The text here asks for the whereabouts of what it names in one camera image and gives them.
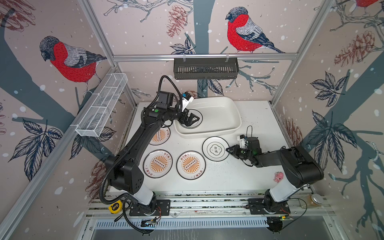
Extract white green-rim plate front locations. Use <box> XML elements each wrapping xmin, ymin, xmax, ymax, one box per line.
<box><xmin>182</xmin><ymin>109</ymin><xmax>203</xmax><ymax>129</ymax></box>

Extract white green-rim plate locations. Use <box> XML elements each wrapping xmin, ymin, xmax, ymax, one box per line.
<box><xmin>202</xmin><ymin>137</ymin><xmax>229</xmax><ymax>162</ymax></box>
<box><xmin>182</xmin><ymin>109</ymin><xmax>203</xmax><ymax>129</ymax></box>

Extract orange sunburst plate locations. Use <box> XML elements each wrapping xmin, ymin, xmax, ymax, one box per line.
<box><xmin>176</xmin><ymin>151</ymin><xmax>207</xmax><ymax>180</ymax></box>
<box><xmin>143</xmin><ymin>150</ymin><xmax>173</xmax><ymax>179</ymax></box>
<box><xmin>150</xmin><ymin>127</ymin><xmax>171</xmax><ymax>146</ymax></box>

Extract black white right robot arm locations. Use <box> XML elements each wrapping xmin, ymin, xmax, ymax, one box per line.
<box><xmin>226</xmin><ymin>135</ymin><xmax>324</xmax><ymax>214</ymax></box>

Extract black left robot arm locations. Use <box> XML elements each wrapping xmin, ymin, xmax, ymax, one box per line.
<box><xmin>99</xmin><ymin>107</ymin><xmax>200</xmax><ymax>214</ymax></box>

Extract white plastic bin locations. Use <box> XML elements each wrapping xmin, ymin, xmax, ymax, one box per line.
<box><xmin>175</xmin><ymin>97</ymin><xmax>242</xmax><ymax>139</ymax></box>

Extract pink small toy figure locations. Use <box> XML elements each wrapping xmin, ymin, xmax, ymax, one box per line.
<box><xmin>274</xmin><ymin>172</ymin><xmax>285</xmax><ymax>183</ymax></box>

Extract glass jar with lid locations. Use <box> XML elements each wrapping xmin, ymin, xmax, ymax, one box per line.
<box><xmin>307</xmin><ymin>194</ymin><xmax>324</xmax><ymax>208</ymax></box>

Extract small circuit board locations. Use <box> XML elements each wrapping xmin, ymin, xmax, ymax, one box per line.
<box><xmin>140</xmin><ymin>219</ymin><xmax>158</xmax><ymax>228</ymax></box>

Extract yellow tape measure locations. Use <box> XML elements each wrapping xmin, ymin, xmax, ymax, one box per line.
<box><xmin>108</xmin><ymin>200</ymin><xmax>123</xmax><ymax>214</ymax></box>

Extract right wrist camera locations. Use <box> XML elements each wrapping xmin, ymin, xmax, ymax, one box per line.
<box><xmin>237</xmin><ymin>135</ymin><xmax>248</xmax><ymax>149</ymax></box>

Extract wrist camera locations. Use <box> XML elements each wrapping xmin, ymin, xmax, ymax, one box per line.
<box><xmin>181</xmin><ymin>92</ymin><xmax>194</xmax><ymax>112</ymax></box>
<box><xmin>237</xmin><ymin>135</ymin><xmax>248</xmax><ymax>149</ymax></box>

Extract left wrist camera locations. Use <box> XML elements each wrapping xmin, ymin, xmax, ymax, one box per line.
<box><xmin>181</xmin><ymin>92</ymin><xmax>194</xmax><ymax>112</ymax></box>

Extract black hanging wire shelf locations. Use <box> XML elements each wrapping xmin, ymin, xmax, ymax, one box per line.
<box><xmin>174</xmin><ymin>58</ymin><xmax>239</xmax><ymax>80</ymax></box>

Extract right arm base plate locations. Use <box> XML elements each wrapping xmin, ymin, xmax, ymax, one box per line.
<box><xmin>246</xmin><ymin>198</ymin><xmax>291</xmax><ymax>215</ymax></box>

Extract black thin cable right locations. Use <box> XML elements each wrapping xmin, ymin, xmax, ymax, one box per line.
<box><xmin>278</xmin><ymin>197</ymin><xmax>309</xmax><ymax>230</ymax></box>

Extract white wire mesh basket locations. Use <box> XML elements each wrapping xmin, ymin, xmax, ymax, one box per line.
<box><xmin>76</xmin><ymin>73</ymin><xmax>128</xmax><ymax>137</ymax></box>

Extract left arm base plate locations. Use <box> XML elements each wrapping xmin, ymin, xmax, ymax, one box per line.
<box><xmin>129</xmin><ymin>200</ymin><xmax>171</xmax><ymax>217</ymax></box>

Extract black corrugated cable hose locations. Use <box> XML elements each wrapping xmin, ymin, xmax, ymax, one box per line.
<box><xmin>98</xmin><ymin>137</ymin><xmax>139</xmax><ymax>205</ymax></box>

